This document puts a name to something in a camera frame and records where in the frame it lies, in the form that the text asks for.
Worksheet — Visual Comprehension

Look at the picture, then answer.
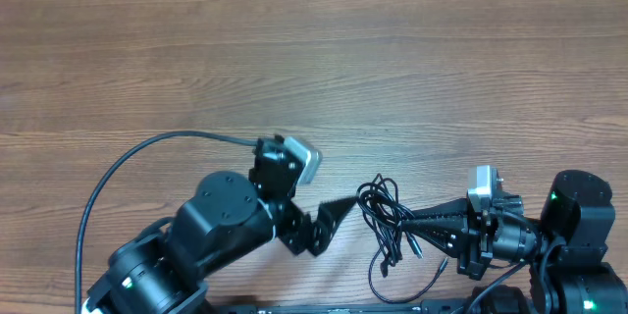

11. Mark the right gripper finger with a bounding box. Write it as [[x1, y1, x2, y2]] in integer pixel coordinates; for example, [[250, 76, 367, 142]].
[[400, 218, 467, 258], [411, 198, 468, 221]]

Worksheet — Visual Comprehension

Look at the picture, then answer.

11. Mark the black usb cable bundle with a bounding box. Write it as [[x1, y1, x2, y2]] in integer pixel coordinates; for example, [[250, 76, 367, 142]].
[[355, 172, 450, 305]]

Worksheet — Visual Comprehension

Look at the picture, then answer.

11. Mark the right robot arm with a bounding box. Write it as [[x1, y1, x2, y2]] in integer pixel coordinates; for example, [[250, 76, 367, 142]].
[[400, 165, 627, 313]]

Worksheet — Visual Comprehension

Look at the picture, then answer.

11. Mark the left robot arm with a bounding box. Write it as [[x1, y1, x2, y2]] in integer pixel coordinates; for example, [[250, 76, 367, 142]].
[[74, 131, 356, 313]]

